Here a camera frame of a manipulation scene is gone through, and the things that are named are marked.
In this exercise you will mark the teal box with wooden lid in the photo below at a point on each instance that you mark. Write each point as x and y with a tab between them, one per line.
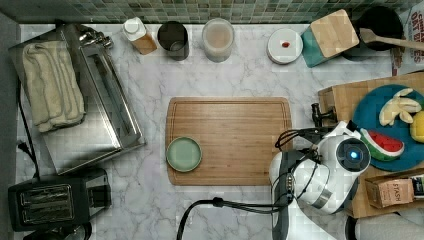
328	37

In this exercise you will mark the wooden spoon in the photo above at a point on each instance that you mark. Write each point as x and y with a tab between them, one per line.
368	36

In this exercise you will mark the clear cereal jar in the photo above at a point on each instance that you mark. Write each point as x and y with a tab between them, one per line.
218	39

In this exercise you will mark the plush peeled banana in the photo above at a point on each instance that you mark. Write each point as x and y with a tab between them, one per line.
399	106

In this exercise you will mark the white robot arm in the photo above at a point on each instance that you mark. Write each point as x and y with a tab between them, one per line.
324	177

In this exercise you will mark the plush watermelon slice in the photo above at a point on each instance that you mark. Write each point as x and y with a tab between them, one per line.
382	147

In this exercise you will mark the dark metal cup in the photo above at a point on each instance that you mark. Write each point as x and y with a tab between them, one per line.
173	38

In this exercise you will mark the green ceramic bowl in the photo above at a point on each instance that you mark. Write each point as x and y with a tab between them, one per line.
183	154

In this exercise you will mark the yellow plush lemon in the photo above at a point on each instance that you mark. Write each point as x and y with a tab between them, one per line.
417	127

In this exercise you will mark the brown tea box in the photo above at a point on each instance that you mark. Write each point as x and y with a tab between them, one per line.
389	192

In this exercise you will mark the silver toaster oven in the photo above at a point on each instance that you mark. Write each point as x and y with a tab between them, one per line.
109	126

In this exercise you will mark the black toaster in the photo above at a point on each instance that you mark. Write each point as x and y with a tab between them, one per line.
58	201

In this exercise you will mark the blue plate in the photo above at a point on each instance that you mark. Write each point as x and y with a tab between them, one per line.
366	115

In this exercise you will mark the oat bites cereal box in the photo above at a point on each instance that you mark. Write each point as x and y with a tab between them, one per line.
407	60

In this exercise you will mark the bamboo cutting board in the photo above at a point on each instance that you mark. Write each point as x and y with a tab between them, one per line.
236	136

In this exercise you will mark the white capped spice bottle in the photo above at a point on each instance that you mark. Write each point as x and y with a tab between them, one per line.
136	32

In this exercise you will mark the white round container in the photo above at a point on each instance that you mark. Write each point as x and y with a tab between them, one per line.
284	46

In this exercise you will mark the wooden drawer cabinet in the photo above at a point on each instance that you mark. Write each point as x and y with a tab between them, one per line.
345	98

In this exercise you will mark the black drawer handle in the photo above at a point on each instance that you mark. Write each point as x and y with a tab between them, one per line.
318	116

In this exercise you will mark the black pot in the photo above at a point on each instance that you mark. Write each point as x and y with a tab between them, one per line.
384	22

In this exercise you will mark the beige folded towel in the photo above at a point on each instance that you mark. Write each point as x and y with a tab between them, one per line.
51	86

